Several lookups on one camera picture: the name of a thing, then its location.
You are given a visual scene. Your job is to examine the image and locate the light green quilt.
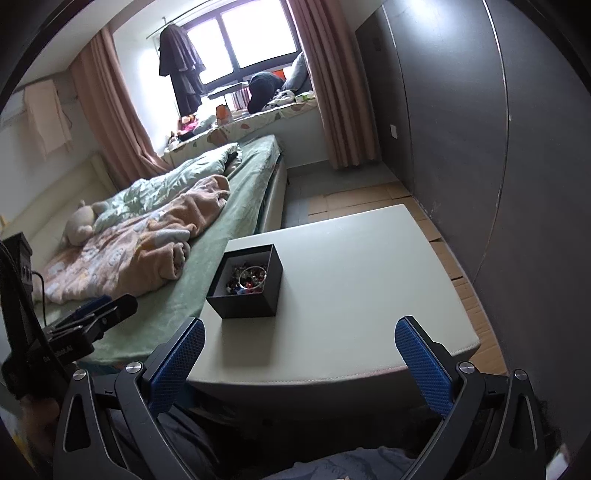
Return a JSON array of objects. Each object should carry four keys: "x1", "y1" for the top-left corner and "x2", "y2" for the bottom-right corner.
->
[{"x1": 92, "y1": 142, "x2": 243, "y2": 232}]

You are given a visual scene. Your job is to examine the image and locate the black bag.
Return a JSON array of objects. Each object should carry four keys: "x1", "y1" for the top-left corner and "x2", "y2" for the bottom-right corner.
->
[{"x1": 247, "y1": 71, "x2": 286, "y2": 114}]

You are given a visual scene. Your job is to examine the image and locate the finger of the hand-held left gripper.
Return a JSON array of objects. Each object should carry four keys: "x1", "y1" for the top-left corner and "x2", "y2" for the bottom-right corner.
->
[
  {"x1": 85, "y1": 294, "x2": 139, "y2": 344},
  {"x1": 44, "y1": 295, "x2": 114, "y2": 335}
]

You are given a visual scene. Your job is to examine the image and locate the hanging dark clothes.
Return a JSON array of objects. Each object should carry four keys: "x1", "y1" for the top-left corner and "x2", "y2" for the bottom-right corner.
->
[{"x1": 158, "y1": 23, "x2": 207, "y2": 116}]

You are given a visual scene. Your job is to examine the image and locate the pile of mixed jewelry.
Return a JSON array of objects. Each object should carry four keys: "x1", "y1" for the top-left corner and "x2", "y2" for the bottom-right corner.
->
[{"x1": 225, "y1": 262, "x2": 269, "y2": 296}]

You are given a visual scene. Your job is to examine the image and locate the patterned window seat cushion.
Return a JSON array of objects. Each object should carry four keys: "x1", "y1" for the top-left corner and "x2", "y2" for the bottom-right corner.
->
[{"x1": 164, "y1": 99, "x2": 319, "y2": 162}]

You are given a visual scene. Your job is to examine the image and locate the window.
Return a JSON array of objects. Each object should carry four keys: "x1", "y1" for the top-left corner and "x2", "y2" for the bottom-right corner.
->
[{"x1": 185, "y1": 0, "x2": 300, "y2": 89}]

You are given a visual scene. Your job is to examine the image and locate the black jewelry box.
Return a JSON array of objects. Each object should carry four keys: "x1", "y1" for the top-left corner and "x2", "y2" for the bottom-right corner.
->
[{"x1": 205, "y1": 244, "x2": 283, "y2": 320}]

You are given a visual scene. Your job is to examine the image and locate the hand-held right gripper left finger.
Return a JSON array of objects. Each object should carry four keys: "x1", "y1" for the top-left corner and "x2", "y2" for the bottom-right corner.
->
[{"x1": 55, "y1": 318, "x2": 207, "y2": 480}]

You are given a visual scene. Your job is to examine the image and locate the grey pillow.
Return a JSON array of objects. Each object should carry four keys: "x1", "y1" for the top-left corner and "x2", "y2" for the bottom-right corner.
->
[{"x1": 279, "y1": 52, "x2": 311, "y2": 93}]

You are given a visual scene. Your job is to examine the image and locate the bed with green sheet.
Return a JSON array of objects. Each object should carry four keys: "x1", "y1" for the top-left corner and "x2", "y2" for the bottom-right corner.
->
[{"x1": 0, "y1": 134, "x2": 289, "y2": 370}]

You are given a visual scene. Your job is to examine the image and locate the beige plush toy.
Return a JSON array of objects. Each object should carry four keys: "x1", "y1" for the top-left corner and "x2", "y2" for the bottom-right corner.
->
[{"x1": 62, "y1": 199, "x2": 109, "y2": 247}]

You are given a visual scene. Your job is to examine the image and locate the beige hanging towel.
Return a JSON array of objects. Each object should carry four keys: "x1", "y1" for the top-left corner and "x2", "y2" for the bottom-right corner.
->
[{"x1": 24, "y1": 79, "x2": 72, "y2": 160}]

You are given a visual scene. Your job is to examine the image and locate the white air conditioner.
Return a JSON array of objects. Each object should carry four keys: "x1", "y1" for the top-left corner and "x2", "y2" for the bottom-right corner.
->
[{"x1": 0, "y1": 90, "x2": 31, "y2": 131}]

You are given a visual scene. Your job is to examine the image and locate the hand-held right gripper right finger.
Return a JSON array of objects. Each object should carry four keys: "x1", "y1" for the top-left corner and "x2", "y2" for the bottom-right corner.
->
[{"x1": 394, "y1": 316, "x2": 548, "y2": 480}]

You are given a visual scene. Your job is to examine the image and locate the peach printed blanket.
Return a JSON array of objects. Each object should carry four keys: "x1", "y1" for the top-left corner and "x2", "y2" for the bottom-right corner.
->
[{"x1": 39, "y1": 174, "x2": 232, "y2": 305}]

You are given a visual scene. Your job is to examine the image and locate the person's grey pants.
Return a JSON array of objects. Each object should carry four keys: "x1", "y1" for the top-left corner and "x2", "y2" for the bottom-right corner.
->
[{"x1": 111, "y1": 406, "x2": 444, "y2": 480}]

